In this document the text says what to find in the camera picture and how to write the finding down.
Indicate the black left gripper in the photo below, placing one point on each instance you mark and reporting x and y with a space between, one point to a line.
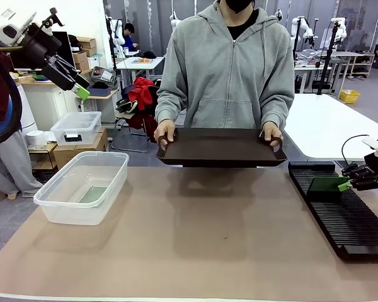
34 47

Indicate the green rectangular PCB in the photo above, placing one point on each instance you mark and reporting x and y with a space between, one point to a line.
324 185

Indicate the green square PCB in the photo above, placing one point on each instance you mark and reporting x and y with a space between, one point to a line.
94 195

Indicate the dark brown serving tray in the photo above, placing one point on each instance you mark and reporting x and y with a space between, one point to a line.
220 146

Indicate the grey sleeved right forearm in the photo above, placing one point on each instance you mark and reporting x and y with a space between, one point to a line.
171 107

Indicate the grey sleeved left forearm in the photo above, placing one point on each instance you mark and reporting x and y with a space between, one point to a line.
277 107

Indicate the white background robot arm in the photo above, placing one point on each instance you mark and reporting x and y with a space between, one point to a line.
121 31
341 31
305 31

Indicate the person's right hand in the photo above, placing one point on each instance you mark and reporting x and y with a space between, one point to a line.
165 130

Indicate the person's left hand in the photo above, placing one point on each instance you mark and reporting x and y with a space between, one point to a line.
271 132

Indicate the grey plastic bin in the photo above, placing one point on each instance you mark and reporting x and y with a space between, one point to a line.
100 92

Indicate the small wooden side table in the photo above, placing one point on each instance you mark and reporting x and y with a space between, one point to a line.
100 97

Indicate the black case with label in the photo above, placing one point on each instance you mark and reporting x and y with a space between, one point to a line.
104 75

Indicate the wooden top white desk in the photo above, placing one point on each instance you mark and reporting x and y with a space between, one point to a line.
50 100

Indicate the green plate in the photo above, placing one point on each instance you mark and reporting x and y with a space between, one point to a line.
37 77

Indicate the clear lidded storage box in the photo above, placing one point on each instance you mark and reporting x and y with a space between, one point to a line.
75 126

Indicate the black slotted PCB rack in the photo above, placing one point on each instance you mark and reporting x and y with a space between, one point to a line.
346 220

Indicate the black pole stand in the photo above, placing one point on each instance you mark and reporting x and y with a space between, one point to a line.
113 53

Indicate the black and white shoes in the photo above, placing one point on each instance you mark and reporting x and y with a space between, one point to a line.
126 107

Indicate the white air purifier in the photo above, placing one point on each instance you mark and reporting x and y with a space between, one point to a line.
26 107

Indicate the white background table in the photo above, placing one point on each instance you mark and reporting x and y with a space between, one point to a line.
135 64

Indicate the large white table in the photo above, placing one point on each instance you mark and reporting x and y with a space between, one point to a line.
327 126

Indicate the red jacket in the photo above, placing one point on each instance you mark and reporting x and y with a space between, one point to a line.
141 94

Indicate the seated person in blue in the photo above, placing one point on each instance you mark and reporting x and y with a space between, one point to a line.
130 39

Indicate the large brown cardboard box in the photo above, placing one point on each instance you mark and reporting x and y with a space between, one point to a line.
82 152

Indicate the small white cylinder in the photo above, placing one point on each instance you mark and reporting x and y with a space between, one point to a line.
35 138

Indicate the yellow plastic basket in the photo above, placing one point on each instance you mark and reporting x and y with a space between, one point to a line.
349 97

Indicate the clear plastic bin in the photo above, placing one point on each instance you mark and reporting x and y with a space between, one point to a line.
107 176

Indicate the black tripod stand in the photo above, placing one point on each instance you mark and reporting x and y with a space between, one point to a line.
297 56
327 63

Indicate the wooden shelf unit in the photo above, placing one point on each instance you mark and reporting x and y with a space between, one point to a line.
352 55

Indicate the clear acrylic cover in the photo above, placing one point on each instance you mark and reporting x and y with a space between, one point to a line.
308 56

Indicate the person in grey hoodie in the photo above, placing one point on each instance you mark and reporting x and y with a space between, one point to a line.
226 78

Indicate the black face mask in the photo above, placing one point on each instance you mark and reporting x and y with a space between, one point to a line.
238 4

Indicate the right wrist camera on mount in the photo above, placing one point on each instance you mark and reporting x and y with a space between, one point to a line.
372 143

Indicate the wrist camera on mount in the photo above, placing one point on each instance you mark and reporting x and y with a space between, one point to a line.
372 143
52 17

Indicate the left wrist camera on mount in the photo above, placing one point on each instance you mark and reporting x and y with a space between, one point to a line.
52 17

